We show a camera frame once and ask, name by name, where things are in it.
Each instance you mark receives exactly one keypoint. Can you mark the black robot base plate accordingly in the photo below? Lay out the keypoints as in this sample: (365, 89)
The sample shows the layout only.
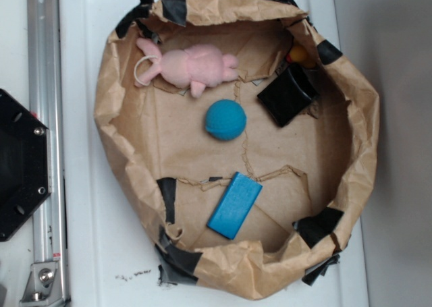
(24, 165)

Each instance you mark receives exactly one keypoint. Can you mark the black square block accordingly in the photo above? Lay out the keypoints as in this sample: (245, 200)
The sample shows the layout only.
(288, 95)

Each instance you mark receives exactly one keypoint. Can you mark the blue ball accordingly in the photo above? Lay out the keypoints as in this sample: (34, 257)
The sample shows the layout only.
(225, 120)

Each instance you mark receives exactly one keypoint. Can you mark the yellow rubber duck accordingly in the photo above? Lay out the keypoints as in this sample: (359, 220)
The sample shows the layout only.
(299, 55)

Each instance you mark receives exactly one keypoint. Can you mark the pink plush bunny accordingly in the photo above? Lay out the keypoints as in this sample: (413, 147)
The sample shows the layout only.
(197, 67)

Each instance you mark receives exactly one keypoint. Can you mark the brown paper bin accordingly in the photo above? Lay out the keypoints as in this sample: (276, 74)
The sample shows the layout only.
(260, 179)

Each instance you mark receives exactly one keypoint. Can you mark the blue rectangular block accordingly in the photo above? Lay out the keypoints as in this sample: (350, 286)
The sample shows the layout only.
(234, 206)

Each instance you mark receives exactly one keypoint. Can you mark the aluminium extrusion rail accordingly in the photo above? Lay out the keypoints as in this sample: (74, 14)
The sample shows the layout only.
(44, 68)

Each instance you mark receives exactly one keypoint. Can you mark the metal corner bracket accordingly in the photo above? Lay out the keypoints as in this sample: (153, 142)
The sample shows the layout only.
(44, 286)

